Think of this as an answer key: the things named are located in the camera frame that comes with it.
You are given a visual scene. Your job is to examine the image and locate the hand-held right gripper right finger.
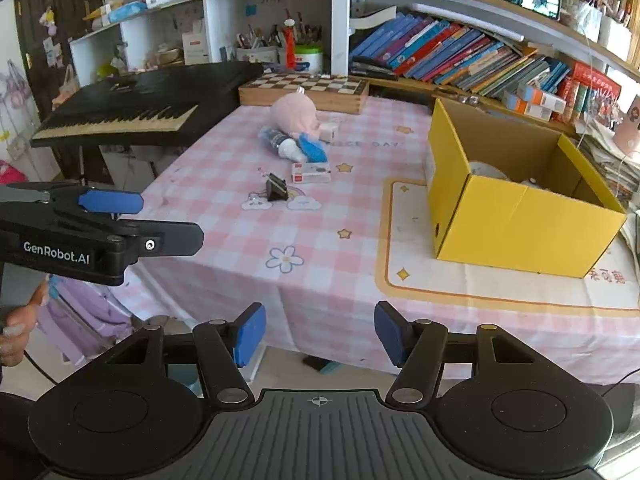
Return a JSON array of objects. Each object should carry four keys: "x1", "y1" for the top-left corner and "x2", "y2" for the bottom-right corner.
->
[{"x1": 374, "y1": 301, "x2": 541, "y2": 407}]

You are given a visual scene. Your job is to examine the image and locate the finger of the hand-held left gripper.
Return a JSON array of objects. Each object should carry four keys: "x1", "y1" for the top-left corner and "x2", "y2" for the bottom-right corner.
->
[
  {"x1": 49, "y1": 185, "x2": 145, "y2": 222},
  {"x1": 106, "y1": 222, "x2": 205, "y2": 261}
]

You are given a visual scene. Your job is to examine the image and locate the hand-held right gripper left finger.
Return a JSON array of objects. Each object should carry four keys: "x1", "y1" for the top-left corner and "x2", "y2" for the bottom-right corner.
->
[{"x1": 102, "y1": 302, "x2": 267, "y2": 407}]

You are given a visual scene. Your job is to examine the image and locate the black binder clip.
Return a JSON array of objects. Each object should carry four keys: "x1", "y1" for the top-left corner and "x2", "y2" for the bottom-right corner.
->
[{"x1": 252, "y1": 172, "x2": 289, "y2": 205}]

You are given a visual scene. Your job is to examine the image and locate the clear bottle with white cap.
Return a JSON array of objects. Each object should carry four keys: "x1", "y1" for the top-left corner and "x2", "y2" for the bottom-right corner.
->
[{"x1": 258, "y1": 127, "x2": 307, "y2": 164}]

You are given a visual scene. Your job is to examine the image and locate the yellow cardboard box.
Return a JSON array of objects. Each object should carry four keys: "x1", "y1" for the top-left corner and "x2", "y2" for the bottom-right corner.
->
[{"x1": 425, "y1": 97, "x2": 628, "y2": 279}]

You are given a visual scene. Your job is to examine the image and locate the small red and white box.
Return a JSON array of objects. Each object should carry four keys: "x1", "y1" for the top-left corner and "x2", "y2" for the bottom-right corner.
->
[{"x1": 291, "y1": 161, "x2": 333, "y2": 185}]

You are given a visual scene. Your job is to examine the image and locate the pink plush toy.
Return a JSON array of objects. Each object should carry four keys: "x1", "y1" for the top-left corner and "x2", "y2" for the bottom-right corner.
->
[{"x1": 270, "y1": 92, "x2": 322, "y2": 144}]

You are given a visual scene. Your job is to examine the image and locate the person's left hand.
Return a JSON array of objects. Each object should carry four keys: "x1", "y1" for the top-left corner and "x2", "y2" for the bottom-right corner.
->
[{"x1": 0, "y1": 280, "x2": 52, "y2": 368}]

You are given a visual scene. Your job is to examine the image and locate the pink checkered tablecloth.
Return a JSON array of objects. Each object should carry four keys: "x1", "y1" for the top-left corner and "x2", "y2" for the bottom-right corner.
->
[{"x1": 107, "y1": 92, "x2": 640, "y2": 386}]

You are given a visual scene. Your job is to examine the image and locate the purple cloth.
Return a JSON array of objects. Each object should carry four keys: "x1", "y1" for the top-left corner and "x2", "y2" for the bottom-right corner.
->
[{"x1": 35, "y1": 275, "x2": 137, "y2": 367}]

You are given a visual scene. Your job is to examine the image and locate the white mat with orange border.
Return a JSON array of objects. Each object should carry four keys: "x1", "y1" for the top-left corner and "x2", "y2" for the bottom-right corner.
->
[{"x1": 375, "y1": 177, "x2": 640, "y2": 318}]

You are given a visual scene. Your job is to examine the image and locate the black electronic keyboard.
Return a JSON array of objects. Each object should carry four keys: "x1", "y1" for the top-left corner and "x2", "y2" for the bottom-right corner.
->
[{"x1": 30, "y1": 62, "x2": 266, "y2": 149}]

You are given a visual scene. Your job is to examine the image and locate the white box with red label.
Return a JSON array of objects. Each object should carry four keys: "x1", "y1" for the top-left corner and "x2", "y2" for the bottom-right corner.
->
[{"x1": 181, "y1": 30, "x2": 210, "y2": 65}]

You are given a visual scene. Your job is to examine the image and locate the brown door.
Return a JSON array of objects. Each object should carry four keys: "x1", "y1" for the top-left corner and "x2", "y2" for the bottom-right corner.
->
[{"x1": 14, "y1": 0, "x2": 104, "y2": 111}]

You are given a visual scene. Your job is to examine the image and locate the white round object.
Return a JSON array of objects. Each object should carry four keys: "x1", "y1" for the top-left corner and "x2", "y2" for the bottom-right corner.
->
[{"x1": 467, "y1": 160, "x2": 511, "y2": 181}]

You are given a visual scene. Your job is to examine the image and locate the blue tissue pack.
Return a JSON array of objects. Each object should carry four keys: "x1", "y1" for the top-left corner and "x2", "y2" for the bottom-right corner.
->
[{"x1": 107, "y1": 1, "x2": 149, "y2": 24}]

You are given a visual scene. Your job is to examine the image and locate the wooden chessboard box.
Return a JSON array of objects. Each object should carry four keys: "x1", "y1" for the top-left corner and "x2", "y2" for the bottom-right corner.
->
[{"x1": 238, "y1": 72, "x2": 371, "y2": 116}]

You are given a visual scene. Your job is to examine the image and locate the pen holder with pens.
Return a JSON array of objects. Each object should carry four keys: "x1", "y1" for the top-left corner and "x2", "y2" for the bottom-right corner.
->
[{"x1": 235, "y1": 24, "x2": 281, "y2": 65}]

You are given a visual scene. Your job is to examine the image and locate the green lid jar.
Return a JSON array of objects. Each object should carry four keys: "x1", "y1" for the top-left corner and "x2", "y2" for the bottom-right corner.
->
[{"x1": 294, "y1": 45, "x2": 325, "y2": 75}]

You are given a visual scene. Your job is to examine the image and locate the red tassel ornament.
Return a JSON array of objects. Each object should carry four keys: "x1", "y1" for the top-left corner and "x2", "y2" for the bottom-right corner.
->
[{"x1": 282, "y1": 19, "x2": 299, "y2": 70}]

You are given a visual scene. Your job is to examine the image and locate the orange and white box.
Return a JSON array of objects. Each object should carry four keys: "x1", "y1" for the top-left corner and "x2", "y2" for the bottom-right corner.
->
[
  {"x1": 502, "y1": 92, "x2": 554, "y2": 121},
  {"x1": 517, "y1": 84, "x2": 568, "y2": 112}
]

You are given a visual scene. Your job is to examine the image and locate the white shelf unit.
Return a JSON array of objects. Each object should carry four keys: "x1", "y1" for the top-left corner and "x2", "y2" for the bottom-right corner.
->
[{"x1": 70, "y1": 0, "x2": 351, "y2": 87}]

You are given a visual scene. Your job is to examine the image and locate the pile of papers and cardboard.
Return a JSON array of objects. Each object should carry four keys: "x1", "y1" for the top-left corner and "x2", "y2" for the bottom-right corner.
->
[{"x1": 579, "y1": 120, "x2": 640, "y2": 213}]

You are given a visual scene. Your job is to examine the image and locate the row of colourful books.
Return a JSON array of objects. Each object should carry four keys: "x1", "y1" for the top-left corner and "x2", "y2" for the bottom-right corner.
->
[{"x1": 350, "y1": 12, "x2": 573, "y2": 100}]

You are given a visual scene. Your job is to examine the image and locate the red book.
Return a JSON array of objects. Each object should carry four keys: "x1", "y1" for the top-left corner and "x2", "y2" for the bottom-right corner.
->
[{"x1": 569, "y1": 62, "x2": 624, "y2": 122}]

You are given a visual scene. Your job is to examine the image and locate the black cable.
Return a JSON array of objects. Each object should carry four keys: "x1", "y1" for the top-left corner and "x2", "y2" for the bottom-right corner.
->
[{"x1": 599, "y1": 369, "x2": 640, "y2": 400}]

